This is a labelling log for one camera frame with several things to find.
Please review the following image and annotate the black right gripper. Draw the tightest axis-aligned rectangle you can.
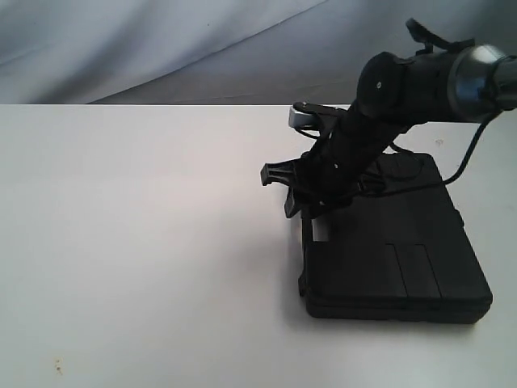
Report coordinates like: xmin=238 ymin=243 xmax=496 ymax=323
xmin=260 ymin=103 xmax=408 ymax=219

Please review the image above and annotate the black plastic tool case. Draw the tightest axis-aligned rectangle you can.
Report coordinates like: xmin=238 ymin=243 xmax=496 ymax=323
xmin=298 ymin=154 xmax=493 ymax=324

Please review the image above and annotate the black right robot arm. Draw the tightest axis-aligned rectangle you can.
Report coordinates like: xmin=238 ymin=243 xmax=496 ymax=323
xmin=260 ymin=19 xmax=516 ymax=217

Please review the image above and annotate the grey backdrop cloth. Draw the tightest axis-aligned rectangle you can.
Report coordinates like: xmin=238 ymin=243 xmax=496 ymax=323
xmin=1 ymin=1 xmax=516 ymax=104

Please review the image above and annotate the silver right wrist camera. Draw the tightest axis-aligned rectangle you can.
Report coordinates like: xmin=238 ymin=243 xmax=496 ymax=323
xmin=288 ymin=101 xmax=351 ymax=131

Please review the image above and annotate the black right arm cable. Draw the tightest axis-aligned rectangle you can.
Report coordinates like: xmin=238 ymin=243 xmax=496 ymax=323
xmin=351 ymin=111 xmax=496 ymax=201

